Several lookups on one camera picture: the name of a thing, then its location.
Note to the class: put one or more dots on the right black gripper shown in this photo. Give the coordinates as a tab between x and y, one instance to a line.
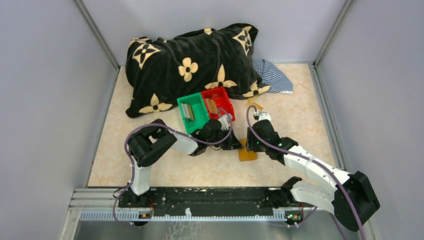
251	139

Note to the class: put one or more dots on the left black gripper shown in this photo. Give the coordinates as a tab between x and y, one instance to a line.
230	142

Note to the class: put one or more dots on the red plastic bin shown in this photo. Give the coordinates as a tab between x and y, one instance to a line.
220	96

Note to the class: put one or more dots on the translucent yellow card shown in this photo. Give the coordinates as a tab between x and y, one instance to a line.
251	102

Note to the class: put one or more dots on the tan leather card holder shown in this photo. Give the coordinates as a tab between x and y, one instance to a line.
245	155

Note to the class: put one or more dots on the green plastic bin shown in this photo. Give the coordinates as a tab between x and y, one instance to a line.
199	108

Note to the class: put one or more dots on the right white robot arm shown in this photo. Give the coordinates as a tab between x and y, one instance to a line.
350	197

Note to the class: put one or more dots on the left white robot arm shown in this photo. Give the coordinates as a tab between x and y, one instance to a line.
146	144

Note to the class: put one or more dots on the gold card in red bin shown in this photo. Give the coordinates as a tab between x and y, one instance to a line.
212	107

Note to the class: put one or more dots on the cards in green bin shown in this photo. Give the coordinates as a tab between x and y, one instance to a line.
188	112

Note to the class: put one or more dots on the blue striped cloth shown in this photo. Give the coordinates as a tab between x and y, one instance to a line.
272	76

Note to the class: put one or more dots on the black floral plush blanket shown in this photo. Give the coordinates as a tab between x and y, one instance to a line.
161	71

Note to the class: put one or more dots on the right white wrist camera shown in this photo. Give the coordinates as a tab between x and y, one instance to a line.
262	116

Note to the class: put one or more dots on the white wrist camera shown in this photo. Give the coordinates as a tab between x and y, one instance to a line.
262	116
226	122

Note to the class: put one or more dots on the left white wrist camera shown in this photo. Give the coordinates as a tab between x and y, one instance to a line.
226	122

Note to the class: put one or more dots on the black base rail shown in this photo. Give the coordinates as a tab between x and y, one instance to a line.
210	201

